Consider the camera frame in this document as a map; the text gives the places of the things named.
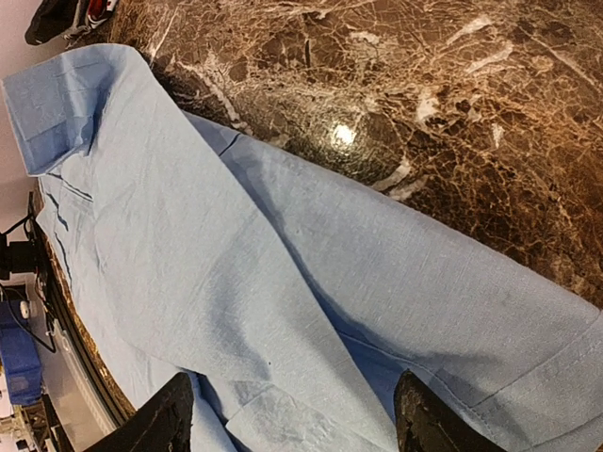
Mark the folded black red printed shirt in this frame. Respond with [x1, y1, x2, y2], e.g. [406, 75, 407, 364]
[85, 0, 119, 28]

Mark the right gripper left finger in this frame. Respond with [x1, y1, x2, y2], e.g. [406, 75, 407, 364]
[86, 372, 194, 452]

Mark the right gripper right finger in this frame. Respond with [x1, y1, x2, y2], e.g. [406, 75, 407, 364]
[394, 371, 504, 452]

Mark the light blue long sleeve shirt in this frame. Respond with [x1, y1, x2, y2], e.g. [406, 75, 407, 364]
[1, 44, 602, 451]

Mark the white slotted cable duct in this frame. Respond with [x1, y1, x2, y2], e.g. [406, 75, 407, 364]
[60, 337, 118, 436]

